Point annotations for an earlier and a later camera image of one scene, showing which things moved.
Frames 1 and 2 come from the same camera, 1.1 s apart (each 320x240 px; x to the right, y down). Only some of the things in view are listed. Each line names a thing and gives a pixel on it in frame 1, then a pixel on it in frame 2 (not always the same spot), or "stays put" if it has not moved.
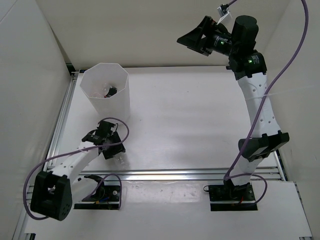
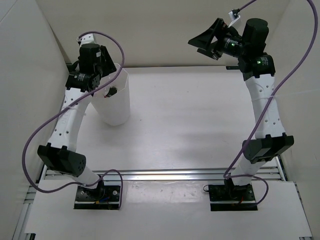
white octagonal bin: x=106 y=84 stays put
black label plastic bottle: x=112 y=91 stays put
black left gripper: x=117 y=148 to x=109 y=67
